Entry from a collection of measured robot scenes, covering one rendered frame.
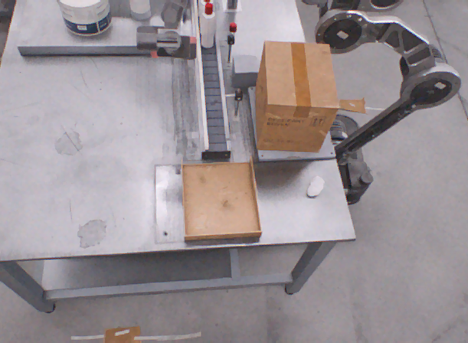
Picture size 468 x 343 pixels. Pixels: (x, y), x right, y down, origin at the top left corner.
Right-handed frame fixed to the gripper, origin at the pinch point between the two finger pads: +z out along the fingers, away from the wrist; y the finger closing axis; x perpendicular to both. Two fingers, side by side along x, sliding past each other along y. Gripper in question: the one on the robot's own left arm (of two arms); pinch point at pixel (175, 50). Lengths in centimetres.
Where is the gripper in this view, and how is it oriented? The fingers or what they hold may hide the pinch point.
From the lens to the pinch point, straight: 148.4
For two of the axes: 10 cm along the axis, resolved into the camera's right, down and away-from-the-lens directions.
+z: -0.8, -1.4, 9.9
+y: -10.0, 0.0, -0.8
